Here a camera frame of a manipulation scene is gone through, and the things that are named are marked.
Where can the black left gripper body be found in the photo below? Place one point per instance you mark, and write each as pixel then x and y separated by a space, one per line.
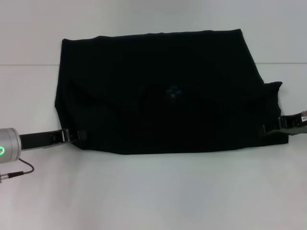
pixel 40 140

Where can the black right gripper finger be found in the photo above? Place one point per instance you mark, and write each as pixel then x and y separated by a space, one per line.
pixel 269 129

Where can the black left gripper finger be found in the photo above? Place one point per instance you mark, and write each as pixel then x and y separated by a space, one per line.
pixel 80 135

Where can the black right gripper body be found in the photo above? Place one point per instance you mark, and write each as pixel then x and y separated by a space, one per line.
pixel 293 123

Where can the black shirt with FREE print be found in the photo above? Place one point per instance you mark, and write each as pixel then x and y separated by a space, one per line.
pixel 156 95

